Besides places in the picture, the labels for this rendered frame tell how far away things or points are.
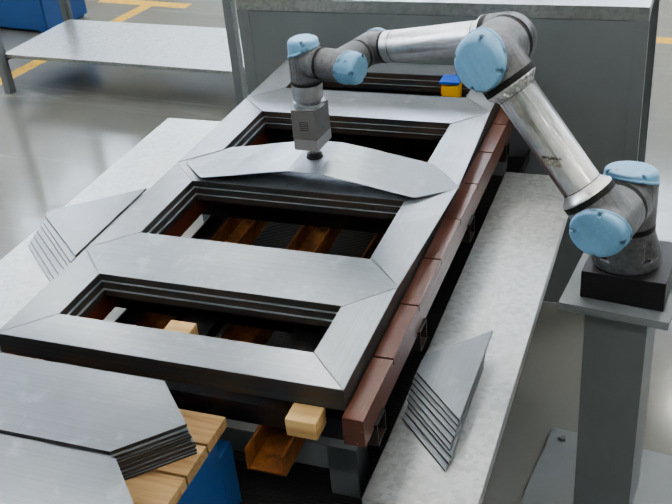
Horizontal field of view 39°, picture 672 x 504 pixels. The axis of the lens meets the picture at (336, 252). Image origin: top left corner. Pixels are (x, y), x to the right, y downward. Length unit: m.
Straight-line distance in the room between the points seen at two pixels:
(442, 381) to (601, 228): 0.44
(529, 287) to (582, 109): 0.93
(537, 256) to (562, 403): 0.73
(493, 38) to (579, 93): 1.11
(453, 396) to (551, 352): 1.33
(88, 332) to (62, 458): 0.35
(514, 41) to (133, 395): 1.01
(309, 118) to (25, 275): 0.79
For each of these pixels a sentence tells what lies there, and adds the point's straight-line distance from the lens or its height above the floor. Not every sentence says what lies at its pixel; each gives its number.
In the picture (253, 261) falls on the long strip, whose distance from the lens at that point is 2.08.
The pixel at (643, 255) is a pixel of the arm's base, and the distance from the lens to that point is 2.19.
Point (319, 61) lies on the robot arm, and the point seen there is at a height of 1.18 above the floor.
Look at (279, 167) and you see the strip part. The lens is 2.37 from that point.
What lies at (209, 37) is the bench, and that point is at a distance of 5.59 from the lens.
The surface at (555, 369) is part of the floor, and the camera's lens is 3.13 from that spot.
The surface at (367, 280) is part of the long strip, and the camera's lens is 1.98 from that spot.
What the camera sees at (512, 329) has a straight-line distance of 2.13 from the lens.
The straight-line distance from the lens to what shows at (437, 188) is 2.30.
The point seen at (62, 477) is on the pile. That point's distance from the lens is 1.67.
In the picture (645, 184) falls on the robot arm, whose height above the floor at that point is 0.96.
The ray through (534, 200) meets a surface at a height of 0.68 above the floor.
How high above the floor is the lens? 1.94
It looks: 31 degrees down
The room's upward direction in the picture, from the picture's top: 6 degrees counter-clockwise
